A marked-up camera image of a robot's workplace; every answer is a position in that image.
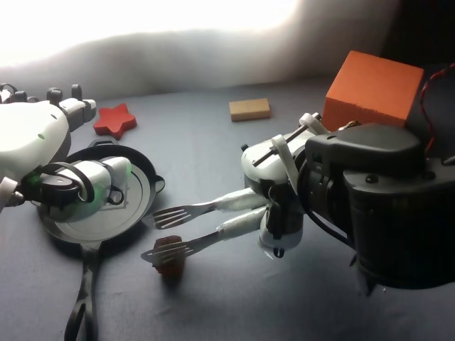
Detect grey table cloth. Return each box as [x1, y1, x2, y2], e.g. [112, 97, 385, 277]
[0, 63, 455, 341]

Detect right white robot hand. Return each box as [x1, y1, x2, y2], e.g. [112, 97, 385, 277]
[240, 131, 307, 260]

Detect orange cube block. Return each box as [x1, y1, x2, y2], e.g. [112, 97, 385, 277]
[323, 50, 425, 134]

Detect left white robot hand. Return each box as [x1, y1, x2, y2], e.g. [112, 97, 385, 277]
[0, 83, 133, 222]

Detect red star block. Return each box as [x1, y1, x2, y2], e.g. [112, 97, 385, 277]
[92, 103, 138, 140]

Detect red twisted cable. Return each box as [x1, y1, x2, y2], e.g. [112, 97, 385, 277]
[419, 63, 455, 154]

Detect tan wooden block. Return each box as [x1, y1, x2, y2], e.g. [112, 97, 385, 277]
[228, 98, 272, 123]

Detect black frying pan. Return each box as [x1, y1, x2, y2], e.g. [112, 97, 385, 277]
[37, 139, 166, 341]

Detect white backdrop sheet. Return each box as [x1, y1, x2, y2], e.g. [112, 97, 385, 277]
[0, 0, 405, 112]

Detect brown toy meat piece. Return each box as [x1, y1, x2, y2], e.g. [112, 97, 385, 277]
[151, 234, 187, 278]

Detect metal tongs with taped handles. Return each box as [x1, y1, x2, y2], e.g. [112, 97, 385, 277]
[140, 187, 282, 266]

